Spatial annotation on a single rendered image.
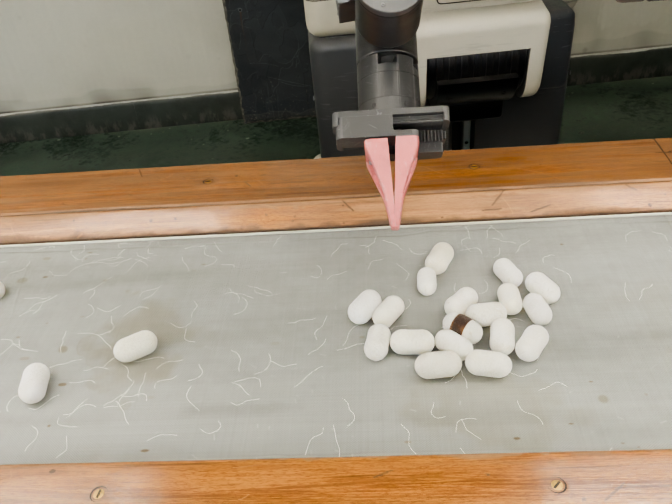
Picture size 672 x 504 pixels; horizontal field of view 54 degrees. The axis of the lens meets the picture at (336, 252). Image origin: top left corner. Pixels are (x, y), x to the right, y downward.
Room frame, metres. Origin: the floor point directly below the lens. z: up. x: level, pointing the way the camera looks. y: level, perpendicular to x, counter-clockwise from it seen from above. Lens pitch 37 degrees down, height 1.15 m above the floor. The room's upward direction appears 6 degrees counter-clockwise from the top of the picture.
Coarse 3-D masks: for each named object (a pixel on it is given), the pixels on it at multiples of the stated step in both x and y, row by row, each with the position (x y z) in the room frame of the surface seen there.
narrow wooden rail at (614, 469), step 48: (0, 480) 0.29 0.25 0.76; (48, 480) 0.28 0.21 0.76; (96, 480) 0.28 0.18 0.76; (144, 480) 0.28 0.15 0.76; (192, 480) 0.27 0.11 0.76; (240, 480) 0.27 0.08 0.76; (288, 480) 0.26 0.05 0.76; (336, 480) 0.26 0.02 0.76; (384, 480) 0.26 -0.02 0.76; (432, 480) 0.25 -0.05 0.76; (480, 480) 0.25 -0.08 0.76; (528, 480) 0.25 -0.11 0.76; (576, 480) 0.24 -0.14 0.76; (624, 480) 0.24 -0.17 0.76
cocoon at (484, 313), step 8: (472, 304) 0.42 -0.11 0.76; (480, 304) 0.42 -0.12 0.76; (488, 304) 0.42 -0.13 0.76; (496, 304) 0.42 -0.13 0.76; (472, 312) 0.41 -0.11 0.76; (480, 312) 0.41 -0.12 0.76; (488, 312) 0.41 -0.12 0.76; (496, 312) 0.41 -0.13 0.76; (504, 312) 0.41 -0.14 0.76; (480, 320) 0.41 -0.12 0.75; (488, 320) 0.41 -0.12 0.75
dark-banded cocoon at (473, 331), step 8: (456, 312) 0.41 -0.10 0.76; (448, 320) 0.41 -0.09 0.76; (472, 320) 0.40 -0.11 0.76; (448, 328) 0.40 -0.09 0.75; (464, 328) 0.39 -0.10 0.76; (472, 328) 0.39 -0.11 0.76; (480, 328) 0.39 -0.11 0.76; (464, 336) 0.39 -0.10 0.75; (472, 336) 0.39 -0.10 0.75; (480, 336) 0.39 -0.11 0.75
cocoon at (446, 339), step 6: (444, 330) 0.39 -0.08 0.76; (450, 330) 0.39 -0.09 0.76; (438, 336) 0.39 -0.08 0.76; (444, 336) 0.39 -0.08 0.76; (450, 336) 0.39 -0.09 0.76; (456, 336) 0.39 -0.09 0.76; (462, 336) 0.39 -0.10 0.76; (438, 342) 0.39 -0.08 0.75; (444, 342) 0.38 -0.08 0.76; (450, 342) 0.38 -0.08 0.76; (456, 342) 0.38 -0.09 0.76; (462, 342) 0.38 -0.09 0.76; (468, 342) 0.38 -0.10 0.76; (438, 348) 0.39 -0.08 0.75; (444, 348) 0.38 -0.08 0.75; (450, 348) 0.38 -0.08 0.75; (456, 348) 0.38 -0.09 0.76; (462, 348) 0.37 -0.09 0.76; (468, 348) 0.37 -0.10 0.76; (462, 354) 0.37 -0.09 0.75
